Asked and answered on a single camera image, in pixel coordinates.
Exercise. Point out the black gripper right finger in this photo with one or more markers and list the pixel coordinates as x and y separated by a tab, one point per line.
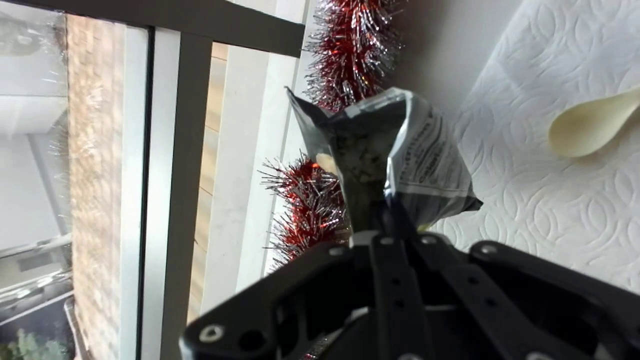
521	306

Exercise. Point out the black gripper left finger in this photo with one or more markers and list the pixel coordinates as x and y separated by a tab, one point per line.
300	306

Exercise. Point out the silver foil snack bag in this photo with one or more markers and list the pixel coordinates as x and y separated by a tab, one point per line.
412	153

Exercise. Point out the large white paper towel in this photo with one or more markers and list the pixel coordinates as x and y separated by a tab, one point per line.
532	201

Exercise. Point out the cream plastic spoon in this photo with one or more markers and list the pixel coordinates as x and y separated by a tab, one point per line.
587	126

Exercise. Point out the red silver tinsel garland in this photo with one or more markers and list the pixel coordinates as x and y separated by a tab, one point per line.
352	47

